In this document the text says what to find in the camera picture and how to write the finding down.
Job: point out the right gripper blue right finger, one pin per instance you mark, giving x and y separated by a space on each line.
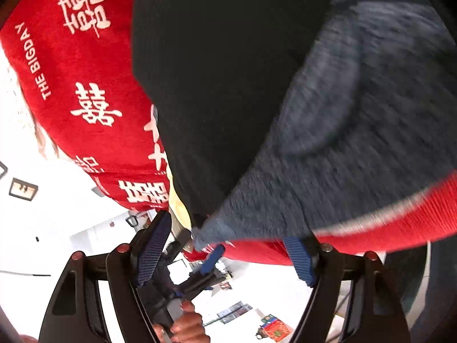
304 255

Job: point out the black pants with blue lining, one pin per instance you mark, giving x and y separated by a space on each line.
290 118

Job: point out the red blanket with white characters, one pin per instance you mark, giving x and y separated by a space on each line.
74 62

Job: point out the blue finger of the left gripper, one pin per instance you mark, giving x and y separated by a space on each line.
209 264

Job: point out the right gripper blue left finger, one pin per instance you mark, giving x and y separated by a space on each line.
147 250

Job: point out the red packet on floor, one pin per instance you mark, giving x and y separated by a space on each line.
274 329

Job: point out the person's left hand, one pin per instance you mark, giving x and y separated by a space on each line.
188 328

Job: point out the framed picture on wall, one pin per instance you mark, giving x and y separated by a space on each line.
23 190

